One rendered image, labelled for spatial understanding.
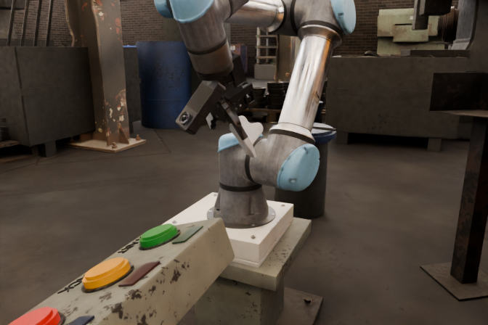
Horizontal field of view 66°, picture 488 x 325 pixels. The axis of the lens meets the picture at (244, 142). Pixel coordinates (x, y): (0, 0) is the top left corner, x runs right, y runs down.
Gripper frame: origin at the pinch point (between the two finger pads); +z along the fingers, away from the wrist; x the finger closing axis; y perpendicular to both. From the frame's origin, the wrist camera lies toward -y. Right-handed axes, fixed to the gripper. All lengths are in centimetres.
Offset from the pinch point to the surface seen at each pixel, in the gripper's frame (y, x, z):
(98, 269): -31, -32, -29
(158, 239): -25.2, -30.5, -25.5
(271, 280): -9.8, -17.8, 24.9
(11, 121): -50, 235, 80
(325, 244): 30, 8, 88
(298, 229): 8.1, -6.5, 36.7
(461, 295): 42, -41, 79
